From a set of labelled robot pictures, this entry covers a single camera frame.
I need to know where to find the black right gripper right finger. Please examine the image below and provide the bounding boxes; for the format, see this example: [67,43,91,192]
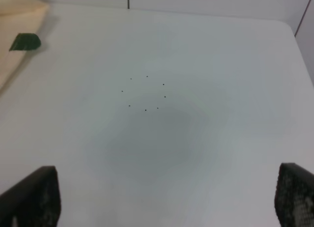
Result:
[274,163,314,227]

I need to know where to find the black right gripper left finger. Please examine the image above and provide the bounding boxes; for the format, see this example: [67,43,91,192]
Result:
[0,166,61,227]

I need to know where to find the white linen bag green handles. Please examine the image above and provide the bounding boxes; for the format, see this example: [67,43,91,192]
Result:
[0,0,49,87]

